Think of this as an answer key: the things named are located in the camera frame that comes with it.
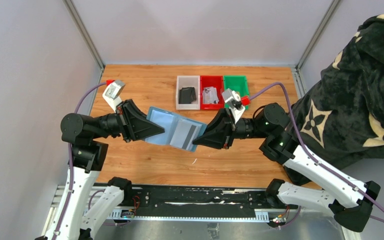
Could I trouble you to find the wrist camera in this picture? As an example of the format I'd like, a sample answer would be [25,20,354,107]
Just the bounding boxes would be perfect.
[102,80,125,112]
[221,88,251,123]

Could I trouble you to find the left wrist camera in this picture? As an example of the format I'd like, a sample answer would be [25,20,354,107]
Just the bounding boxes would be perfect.
[102,80,125,112]

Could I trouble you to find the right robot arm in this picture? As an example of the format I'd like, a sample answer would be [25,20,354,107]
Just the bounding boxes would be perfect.
[193,103,381,233]

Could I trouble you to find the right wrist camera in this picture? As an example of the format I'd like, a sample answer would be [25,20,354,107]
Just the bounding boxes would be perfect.
[221,88,251,123]

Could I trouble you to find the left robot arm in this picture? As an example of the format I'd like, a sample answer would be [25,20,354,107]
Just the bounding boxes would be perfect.
[39,99,165,240]

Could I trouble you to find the black floral blanket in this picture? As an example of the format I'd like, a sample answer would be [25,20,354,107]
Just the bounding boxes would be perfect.
[292,14,384,169]

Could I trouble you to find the red plastic bin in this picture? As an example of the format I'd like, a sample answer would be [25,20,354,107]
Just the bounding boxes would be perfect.
[200,75,225,110]

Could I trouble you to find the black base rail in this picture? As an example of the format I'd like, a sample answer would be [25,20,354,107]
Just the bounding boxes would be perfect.
[116,184,287,222]

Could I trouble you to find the blue card holder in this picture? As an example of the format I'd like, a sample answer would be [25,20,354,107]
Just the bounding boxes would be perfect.
[144,106,207,146]

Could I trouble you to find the black wallet in white bin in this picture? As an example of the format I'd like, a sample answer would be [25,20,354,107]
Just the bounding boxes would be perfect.
[178,86,197,104]

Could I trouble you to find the green plastic bin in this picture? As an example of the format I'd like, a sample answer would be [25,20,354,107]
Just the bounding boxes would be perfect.
[223,75,250,97]

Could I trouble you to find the white magnetic stripe card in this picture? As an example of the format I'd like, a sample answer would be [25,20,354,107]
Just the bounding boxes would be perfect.
[169,119,203,152]

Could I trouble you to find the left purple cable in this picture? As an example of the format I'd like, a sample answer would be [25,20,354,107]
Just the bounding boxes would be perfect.
[51,79,113,240]

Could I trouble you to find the white card in red bin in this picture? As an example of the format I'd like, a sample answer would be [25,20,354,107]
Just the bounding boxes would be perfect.
[202,86,220,105]

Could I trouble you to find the white plastic bin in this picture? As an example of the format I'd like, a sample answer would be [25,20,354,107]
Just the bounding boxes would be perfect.
[175,75,201,111]

